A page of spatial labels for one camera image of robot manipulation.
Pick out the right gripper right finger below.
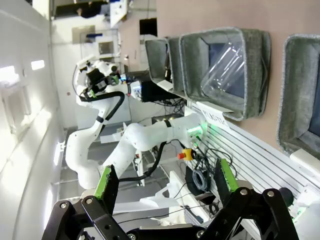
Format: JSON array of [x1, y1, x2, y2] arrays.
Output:
[[199, 157, 301, 240]]

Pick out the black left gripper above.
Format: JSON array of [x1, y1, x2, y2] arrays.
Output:
[[85, 68, 121, 99]]

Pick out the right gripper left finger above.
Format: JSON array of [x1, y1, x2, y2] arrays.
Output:
[[41, 164, 131, 240]]

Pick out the clear plastic container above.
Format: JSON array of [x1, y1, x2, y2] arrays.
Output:
[[199, 40, 246, 99]]

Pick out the grey fabric basket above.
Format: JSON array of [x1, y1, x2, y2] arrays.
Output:
[[275, 33, 320, 155], [144, 36, 188, 97], [179, 26, 272, 122]]

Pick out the white background cabinet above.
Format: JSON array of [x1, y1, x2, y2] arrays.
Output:
[[71, 24, 119, 59]]

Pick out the black computer box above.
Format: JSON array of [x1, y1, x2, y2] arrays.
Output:
[[140, 79, 176, 103]]

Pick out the white BOTTLE paper label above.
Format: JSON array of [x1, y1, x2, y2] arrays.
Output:
[[156, 79, 186, 98]]

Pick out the person in black jacket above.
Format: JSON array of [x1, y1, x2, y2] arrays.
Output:
[[75, 0, 101, 19]]

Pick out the red yellow emergency stop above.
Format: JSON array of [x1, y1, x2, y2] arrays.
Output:
[[177, 147, 195, 161]]

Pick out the white PLASTIC paper label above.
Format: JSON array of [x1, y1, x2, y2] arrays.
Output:
[[195, 100, 231, 129]]

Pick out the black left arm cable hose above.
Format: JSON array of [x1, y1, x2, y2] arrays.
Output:
[[106, 91, 168, 182]]

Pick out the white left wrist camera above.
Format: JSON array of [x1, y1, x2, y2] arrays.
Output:
[[75, 55, 94, 71]]

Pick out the white aluminium table frame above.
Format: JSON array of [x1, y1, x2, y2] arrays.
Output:
[[186, 98, 320, 240]]

